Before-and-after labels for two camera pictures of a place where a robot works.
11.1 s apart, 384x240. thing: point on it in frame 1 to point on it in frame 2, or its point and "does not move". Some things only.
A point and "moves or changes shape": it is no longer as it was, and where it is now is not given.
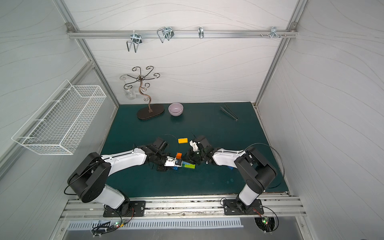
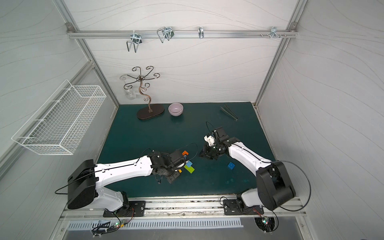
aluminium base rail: (94, 209) does not move
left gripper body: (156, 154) to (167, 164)
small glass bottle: (130, 94) does not move
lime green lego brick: (190, 166) moves or changes shape
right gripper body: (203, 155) to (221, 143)
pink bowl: (175, 109) does not move
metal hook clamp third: (201, 33) does not move
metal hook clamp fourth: (274, 32) does not move
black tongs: (236, 118) does not move
